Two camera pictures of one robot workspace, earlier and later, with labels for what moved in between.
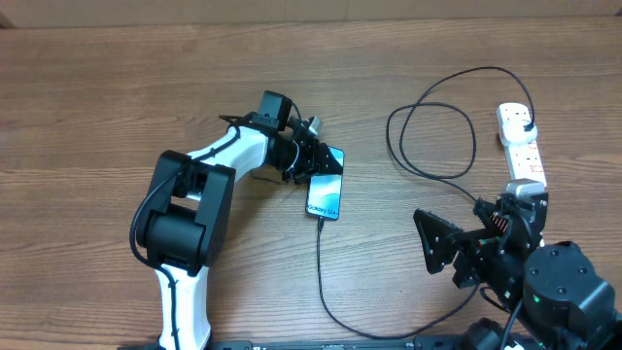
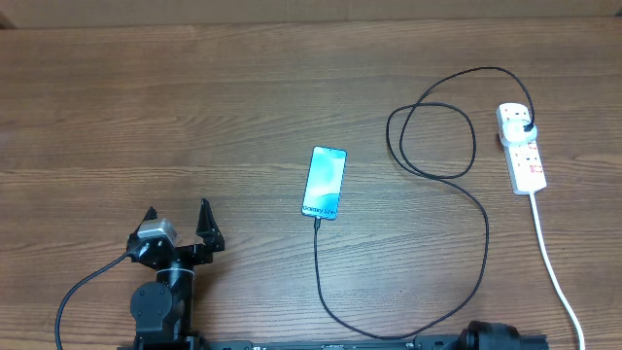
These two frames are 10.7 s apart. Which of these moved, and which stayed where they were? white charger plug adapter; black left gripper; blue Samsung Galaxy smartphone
Moved: black left gripper
Stayed: white charger plug adapter; blue Samsung Galaxy smartphone
